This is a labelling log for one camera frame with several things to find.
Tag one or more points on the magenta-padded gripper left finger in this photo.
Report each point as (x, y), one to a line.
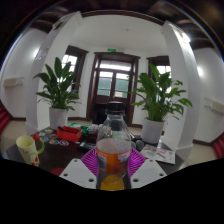
(77, 171)

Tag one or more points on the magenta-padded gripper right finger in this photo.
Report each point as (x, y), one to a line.
(146, 171)

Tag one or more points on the orange juice bottle black cap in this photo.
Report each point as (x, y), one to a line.
(113, 156)

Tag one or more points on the printed paper leaflet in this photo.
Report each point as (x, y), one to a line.
(160, 154)

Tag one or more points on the grey rounded device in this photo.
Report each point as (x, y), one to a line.
(139, 145)

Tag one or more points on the small round printed sticker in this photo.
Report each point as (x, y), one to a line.
(53, 136)
(64, 142)

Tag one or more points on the leafy plant in white pot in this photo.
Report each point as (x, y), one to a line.
(151, 131)
(58, 117)

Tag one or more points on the green snack packet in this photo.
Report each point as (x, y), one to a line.
(78, 126)

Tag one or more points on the brown box of white items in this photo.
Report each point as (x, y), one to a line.
(94, 129)

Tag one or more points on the pale yellow printed cup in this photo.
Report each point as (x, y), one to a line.
(28, 150)

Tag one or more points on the black chair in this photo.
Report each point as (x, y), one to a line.
(99, 113)

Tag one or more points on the red carpeted staircase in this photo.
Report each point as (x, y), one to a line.
(219, 146)
(4, 118)

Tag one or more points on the dark wooden double door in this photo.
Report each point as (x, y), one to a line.
(113, 83)

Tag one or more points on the dark-framed window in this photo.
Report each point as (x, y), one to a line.
(164, 69)
(70, 61)

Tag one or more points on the green exit sign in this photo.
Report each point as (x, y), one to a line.
(111, 50)

